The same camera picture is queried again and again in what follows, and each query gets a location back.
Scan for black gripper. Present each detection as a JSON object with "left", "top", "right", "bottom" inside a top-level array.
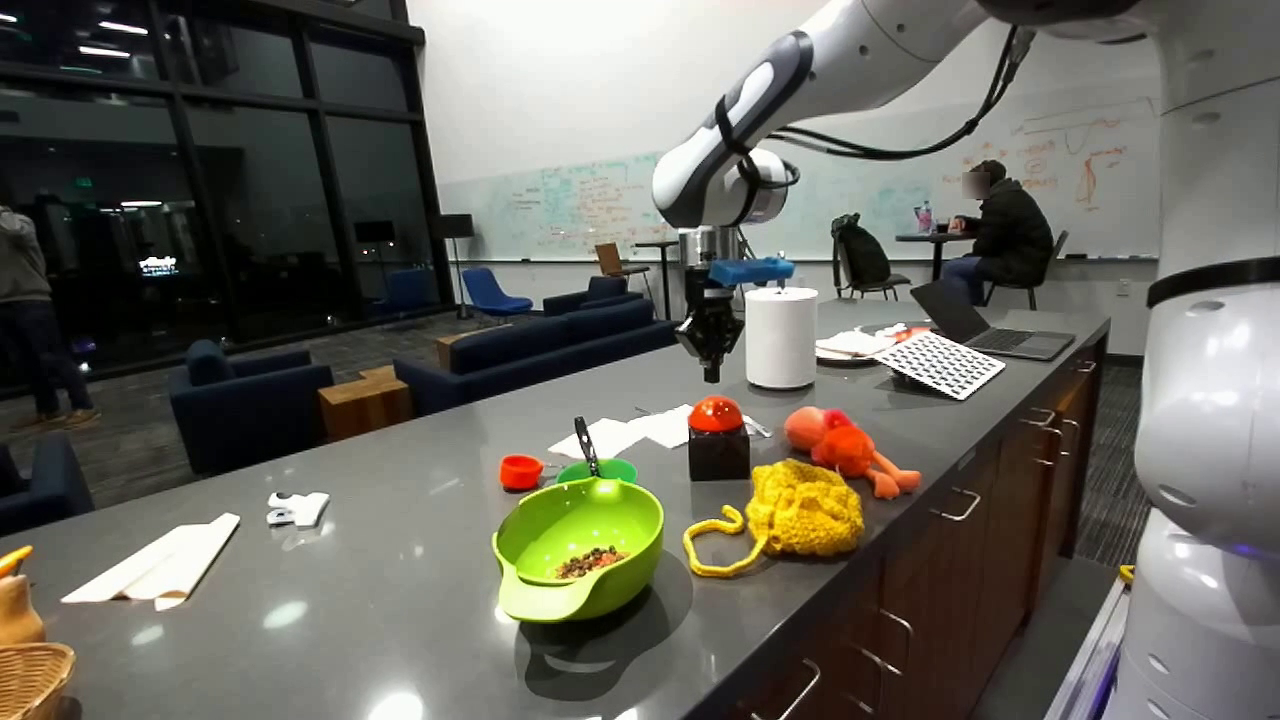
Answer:
[{"left": 673, "top": 265, "right": 746, "bottom": 388}]

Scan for white paper towel roll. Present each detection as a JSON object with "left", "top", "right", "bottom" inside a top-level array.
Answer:
[{"left": 738, "top": 283, "right": 822, "bottom": 394}]

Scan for white paper sheets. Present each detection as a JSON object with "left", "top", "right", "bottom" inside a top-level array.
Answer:
[{"left": 543, "top": 399, "right": 775, "bottom": 463}]

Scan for tall dark side table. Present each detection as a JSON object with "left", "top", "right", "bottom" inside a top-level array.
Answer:
[{"left": 632, "top": 234, "right": 692, "bottom": 322}]

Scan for small green cup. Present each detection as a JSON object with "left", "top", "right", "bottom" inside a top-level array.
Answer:
[{"left": 553, "top": 454, "right": 642, "bottom": 490}]

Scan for stack of white papers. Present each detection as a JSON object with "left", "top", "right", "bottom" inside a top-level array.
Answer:
[{"left": 812, "top": 319, "right": 911, "bottom": 367}]

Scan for black spoon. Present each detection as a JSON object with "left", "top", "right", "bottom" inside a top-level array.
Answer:
[{"left": 573, "top": 411, "right": 609, "bottom": 478}]

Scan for orange plush toy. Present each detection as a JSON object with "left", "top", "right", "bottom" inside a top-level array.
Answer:
[{"left": 778, "top": 405, "right": 927, "bottom": 503}]

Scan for dark blue sofa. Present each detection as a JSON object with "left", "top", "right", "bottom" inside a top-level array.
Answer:
[{"left": 393, "top": 290, "right": 674, "bottom": 417}]

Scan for yellow knitted bag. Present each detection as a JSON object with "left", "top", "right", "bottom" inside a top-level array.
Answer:
[{"left": 678, "top": 454, "right": 869, "bottom": 584}]

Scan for black backpack on chair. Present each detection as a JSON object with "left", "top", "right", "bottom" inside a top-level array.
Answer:
[{"left": 827, "top": 208, "right": 911, "bottom": 303}]

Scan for small orange lid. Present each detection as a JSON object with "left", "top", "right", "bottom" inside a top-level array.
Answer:
[{"left": 497, "top": 453, "right": 547, "bottom": 497}]

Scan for green plastic bowl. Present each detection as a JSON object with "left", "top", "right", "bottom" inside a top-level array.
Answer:
[{"left": 488, "top": 476, "right": 668, "bottom": 629}]

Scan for white keyboard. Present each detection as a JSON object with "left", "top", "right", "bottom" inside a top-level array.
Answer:
[{"left": 870, "top": 327, "right": 1008, "bottom": 405}]

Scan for blue lounge chair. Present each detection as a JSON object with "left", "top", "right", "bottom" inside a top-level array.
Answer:
[{"left": 461, "top": 265, "right": 537, "bottom": 319}]

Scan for small dark round table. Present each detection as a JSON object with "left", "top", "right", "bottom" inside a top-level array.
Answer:
[{"left": 893, "top": 227, "right": 974, "bottom": 283}]

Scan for dark open laptop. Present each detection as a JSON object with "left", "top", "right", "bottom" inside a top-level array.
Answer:
[{"left": 909, "top": 275, "right": 1081, "bottom": 367}]

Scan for seated person in dark jacket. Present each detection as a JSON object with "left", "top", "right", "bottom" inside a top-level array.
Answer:
[{"left": 941, "top": 156, "right": 1056, "bottom": 311}]

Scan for dark wooden counter cabinet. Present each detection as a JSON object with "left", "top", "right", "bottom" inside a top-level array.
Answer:
[{"left": 692, "top": 316, "right": 1111, "bottom": 720}]

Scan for wooden box stool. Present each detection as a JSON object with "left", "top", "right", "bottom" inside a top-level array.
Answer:
[{"left": 314, "top": 360, "right": 415, "bottom": 442}]

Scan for dark chair with thin legs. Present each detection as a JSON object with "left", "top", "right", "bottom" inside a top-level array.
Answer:
[{"left": 992, "top": 227, "right": 1070, "bottom": 316}]

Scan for crumpled white wrapper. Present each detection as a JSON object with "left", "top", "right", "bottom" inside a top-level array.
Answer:
[{"left": 259, "top": 486, "right": 333, "bottom": 531}]

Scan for dark blue armchair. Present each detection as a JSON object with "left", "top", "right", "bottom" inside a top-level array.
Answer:
[
  {"left": 168, "top": 336, "right": 334, "bottom": 478},
  {"left": 0, "top": 437, "right": 97, "bottom": 538}
]

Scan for folded white paper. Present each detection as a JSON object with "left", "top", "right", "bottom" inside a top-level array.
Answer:
[{"left": 57, "top": 507, "right": 243, "bottom": 615}]

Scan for standing person in grey top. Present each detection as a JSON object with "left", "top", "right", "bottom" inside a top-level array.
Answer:
[{"left": 0, "top": 198, "right": 98, "bottom": 431}]

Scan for tan wooden figure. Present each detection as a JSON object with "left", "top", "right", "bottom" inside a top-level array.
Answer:
[{"left": 0, "top": 538, "right": 50, "bottom": 648}]

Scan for woven wicker basket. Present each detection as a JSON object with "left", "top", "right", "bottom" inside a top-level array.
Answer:
[{"left": 0, "top": 636, "right": 79, "bottom": 720}]

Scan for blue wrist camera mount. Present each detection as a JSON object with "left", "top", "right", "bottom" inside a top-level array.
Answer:
[{"left": 704, "top": 254, "right": 801, "bottom": 290}]

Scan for wall whiteboard with drawings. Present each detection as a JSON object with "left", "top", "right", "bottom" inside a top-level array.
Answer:
[{"left": 442, "top": 110, "right": 1162, "bottom": 265}]

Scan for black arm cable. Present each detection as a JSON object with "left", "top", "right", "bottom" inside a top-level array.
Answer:
[{"left": 771, "top": 22, "right": 1039, "bottom": 164}]

